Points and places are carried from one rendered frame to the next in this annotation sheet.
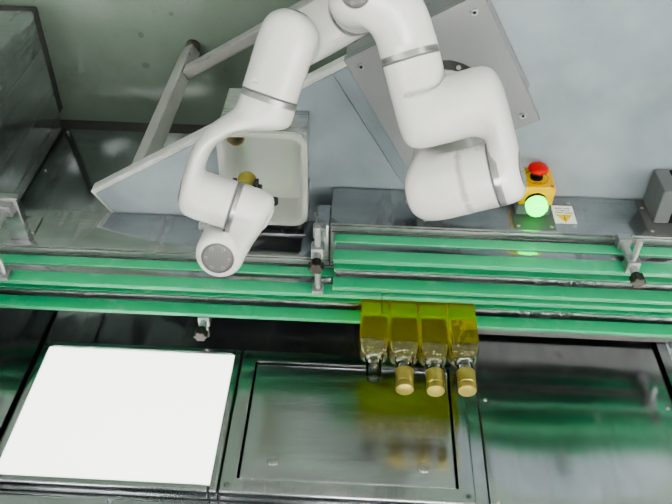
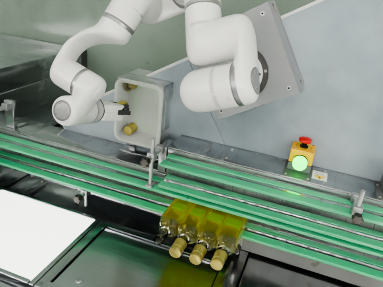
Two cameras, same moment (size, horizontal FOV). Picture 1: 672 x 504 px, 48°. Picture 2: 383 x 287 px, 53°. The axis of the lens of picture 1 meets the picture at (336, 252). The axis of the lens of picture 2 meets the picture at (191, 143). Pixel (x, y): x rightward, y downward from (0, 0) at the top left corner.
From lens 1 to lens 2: 0.56 m
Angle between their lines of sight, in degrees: 22
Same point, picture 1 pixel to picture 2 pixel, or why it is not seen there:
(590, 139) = (343, 128)
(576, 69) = (334, 76)
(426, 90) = (202, 21)
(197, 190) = (59, 64)
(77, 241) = (36, 134)
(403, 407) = (180, 276)
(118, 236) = (58, 137)
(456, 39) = not seen: hidden behind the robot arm
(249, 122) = (98, 28)
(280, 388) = (110, 244)
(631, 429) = not seen: outside the picture
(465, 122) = (221, 41)
